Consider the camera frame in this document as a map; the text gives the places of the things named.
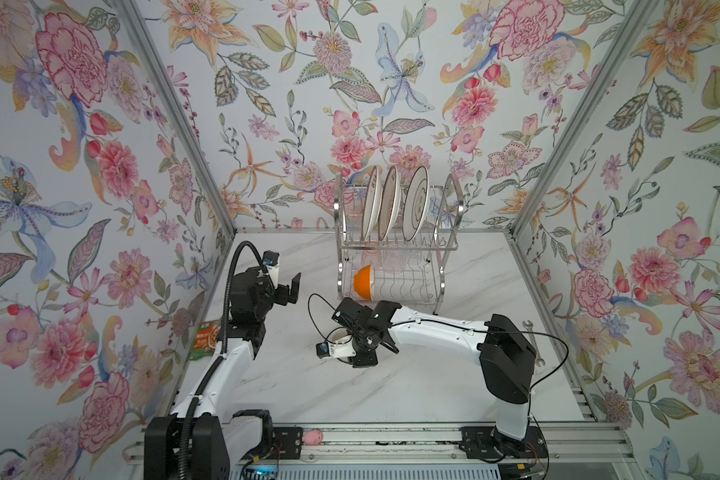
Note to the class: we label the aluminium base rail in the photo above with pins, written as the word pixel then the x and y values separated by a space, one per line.
pixel 551 450

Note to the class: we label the white plate left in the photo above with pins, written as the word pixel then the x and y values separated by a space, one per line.
pixel 372 204

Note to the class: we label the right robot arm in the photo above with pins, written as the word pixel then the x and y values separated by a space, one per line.
pixel 504 354

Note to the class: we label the green snack packet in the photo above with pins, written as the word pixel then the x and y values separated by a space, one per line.
pixel 205 340

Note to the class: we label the pink small toy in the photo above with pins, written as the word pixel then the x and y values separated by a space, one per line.
pixel 312 437

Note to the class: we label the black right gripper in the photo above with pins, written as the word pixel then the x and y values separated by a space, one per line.
pixel 369 318

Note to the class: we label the two-tier metal dish rack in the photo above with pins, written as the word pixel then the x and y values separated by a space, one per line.
pixel 411 273

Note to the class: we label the aluminium corner frame post left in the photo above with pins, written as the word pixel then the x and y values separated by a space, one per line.
pixel 138 33

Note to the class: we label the white plate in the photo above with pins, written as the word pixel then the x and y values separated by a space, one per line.
pixel 415 204
pixel 390 203
pixel 372 204

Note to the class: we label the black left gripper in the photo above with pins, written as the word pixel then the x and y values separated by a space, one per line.
pixel 282 291

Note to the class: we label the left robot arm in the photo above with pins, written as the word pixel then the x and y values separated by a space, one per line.
pixel 201 438

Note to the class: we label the aluminium corner frame post right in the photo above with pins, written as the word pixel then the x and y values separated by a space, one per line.
pixel 635 19

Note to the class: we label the metal wrench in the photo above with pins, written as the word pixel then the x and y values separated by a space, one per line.
pixel 529 328

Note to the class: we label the white plate right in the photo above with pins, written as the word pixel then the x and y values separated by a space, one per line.
pixel 415 204

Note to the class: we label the orange white bowl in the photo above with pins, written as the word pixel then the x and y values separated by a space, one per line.
pixel 363 283

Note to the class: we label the white plate middle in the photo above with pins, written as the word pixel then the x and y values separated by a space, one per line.
pixel 390 203

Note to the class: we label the aluminium corner frame post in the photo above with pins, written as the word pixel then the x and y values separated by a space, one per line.
pixel 138 33
pixel 635 19

